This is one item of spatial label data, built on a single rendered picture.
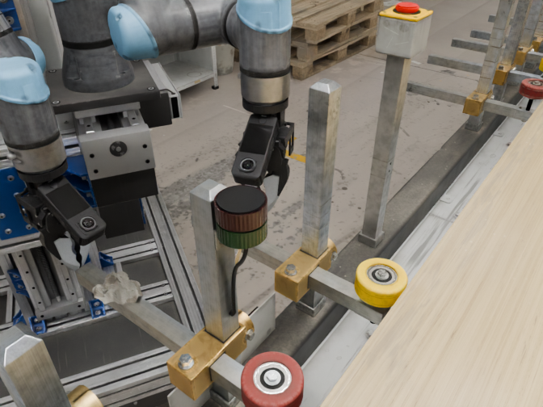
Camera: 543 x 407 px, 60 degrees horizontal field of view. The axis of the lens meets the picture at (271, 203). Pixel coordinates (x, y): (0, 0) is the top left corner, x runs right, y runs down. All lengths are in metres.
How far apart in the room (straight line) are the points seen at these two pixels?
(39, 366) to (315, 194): 0.48
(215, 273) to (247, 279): 1.42
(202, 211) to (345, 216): 1.86
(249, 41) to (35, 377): 0.48
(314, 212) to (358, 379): 0.29
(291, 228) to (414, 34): 1.55
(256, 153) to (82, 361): 1.07
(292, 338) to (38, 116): 0.57
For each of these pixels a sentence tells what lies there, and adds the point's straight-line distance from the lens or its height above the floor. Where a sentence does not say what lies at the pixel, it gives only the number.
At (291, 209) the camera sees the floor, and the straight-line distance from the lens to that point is 2.42.
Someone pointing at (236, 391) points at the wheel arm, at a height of 0.85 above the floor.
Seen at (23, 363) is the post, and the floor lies 1.08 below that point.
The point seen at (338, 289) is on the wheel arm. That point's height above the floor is 0.84.
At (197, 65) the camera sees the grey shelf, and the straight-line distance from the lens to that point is 3.92.
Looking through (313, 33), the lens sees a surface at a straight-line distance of 3.85.
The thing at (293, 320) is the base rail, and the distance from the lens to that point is 0.96.
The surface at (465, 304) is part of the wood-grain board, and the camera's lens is 0.77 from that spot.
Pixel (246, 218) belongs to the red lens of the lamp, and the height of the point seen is 1.12.
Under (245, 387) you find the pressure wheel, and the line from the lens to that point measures 0.63.
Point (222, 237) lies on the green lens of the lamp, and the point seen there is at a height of 1.09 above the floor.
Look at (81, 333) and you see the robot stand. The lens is 1.69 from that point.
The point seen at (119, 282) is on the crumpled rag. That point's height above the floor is 0.87.
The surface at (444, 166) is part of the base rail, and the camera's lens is 1.50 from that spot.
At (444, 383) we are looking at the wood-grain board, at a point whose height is 0.90.
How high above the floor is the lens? 1.43
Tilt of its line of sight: 36 degrees down
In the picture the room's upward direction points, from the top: straight up
